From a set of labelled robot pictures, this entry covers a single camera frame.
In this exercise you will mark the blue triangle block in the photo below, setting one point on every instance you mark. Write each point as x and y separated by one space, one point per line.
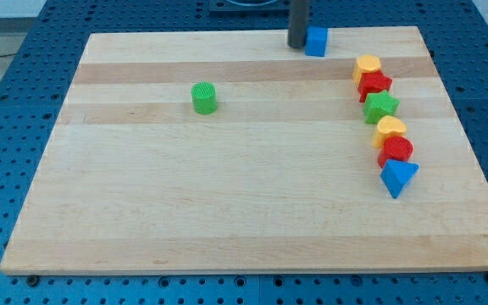
396 175

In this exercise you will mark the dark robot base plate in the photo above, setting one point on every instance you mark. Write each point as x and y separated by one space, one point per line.
247 6

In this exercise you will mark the red cylinder block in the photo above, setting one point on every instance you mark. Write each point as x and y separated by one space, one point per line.
395 147

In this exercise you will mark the yellow hexagon block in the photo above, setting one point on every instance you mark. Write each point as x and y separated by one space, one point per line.
366 63

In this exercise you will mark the yellow heart block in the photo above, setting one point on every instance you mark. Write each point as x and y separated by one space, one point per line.
386 127

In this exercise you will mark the blue cube block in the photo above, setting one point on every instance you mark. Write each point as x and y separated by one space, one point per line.
316 41

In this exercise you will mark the green cylinder block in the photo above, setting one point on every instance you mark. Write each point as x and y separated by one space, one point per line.
203 95

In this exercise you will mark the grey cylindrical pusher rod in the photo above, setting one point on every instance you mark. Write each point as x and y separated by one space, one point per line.
298 23

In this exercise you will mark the red star block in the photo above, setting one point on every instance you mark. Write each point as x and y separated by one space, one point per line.
373 82

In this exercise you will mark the light wooden board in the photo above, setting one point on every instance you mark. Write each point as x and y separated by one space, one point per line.
281 178

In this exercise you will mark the green star block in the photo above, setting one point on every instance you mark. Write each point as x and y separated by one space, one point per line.
378 105

